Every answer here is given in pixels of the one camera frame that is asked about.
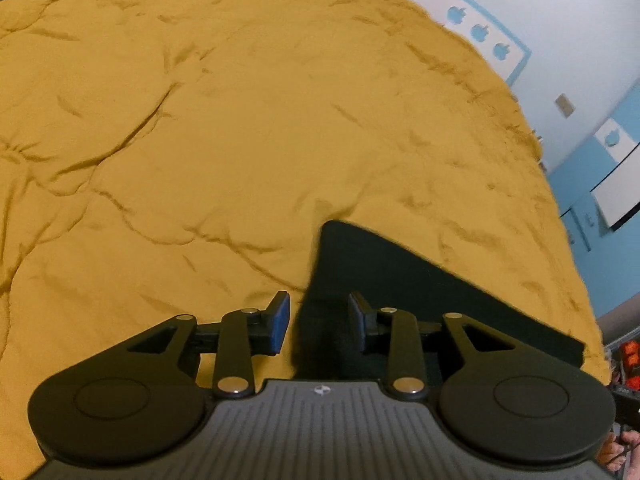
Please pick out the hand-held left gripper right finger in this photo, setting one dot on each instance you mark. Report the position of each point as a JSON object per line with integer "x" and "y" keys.
{"x": 358, "y": 320}

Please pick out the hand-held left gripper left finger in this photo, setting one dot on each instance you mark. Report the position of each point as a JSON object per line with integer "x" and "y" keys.
{"x": 280, "y": 321}

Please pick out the black pants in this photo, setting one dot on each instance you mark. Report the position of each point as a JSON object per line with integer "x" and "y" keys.
{"x": 400, "y": 300}

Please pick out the person's right hand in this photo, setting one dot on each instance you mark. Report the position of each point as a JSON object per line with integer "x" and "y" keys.
{"x": 622, "y": 452}

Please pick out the orange black object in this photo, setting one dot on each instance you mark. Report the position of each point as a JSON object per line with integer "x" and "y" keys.
{"x": 630, "y": 362}

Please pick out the yellow quilted blanket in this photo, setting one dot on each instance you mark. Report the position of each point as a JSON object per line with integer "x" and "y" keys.
{"x": 200, "y": 135}

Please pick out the beige wall switch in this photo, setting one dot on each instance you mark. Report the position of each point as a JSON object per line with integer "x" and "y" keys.
{"x": 564, "y": 105}

